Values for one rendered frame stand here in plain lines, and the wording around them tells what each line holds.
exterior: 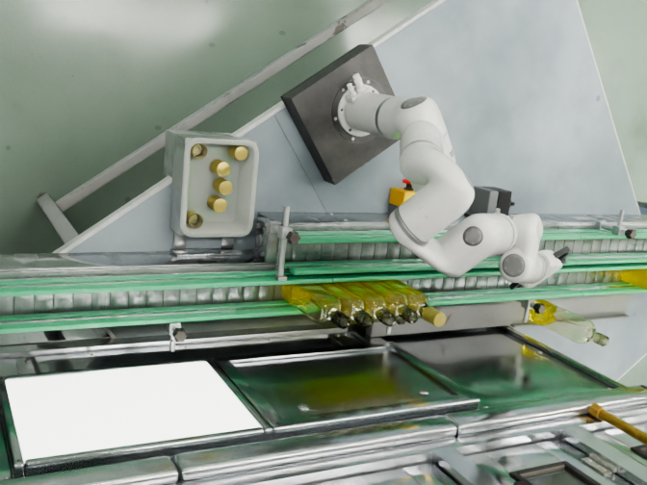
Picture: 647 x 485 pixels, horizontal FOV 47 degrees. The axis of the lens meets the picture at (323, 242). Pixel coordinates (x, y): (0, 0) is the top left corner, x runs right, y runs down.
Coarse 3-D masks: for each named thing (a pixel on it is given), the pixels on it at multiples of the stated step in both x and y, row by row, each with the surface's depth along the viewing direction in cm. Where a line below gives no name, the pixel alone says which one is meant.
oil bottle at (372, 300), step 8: (352, 288) 173; (360, 288) 174; (360, 296) 168; (368, 296) 168; (376, 296) 168; (368, 304) 166; (376, 304) 166; (384, 304) 167; (368, 312) 166; (376, 320) 167
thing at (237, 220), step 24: (192, 144) 163; (216, 144) 173; (240, 144) 168; (192, 168) 172; (240, 168) 177; (192, 192) 173; (216, 192) 176; (240, 192) 177; (216, 216) 177; (240, 216) 177
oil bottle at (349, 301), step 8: (328, 288) 171; (336, 288) 172; (344, 288) 172; (336, 296) 166; (344, 296) 166; (352, 296) 166; (344, 304) 163; (352, 304) 163; (360, 304) 164; (344, 312) 163; (352, 320) 163
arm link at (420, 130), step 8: (424, 120) 151; (408, 128) 150; (416, 128) 147; (424, 128) 147; (432, 128) 148; (408, 136) 146; (416, 136) 144; (424, 136) 143; (432, 136) 145; (440, 136) 148; (400, 144) 150; (440, 144) 145; (400, 152) 148; (448, 152) 150; (416, 184) 152
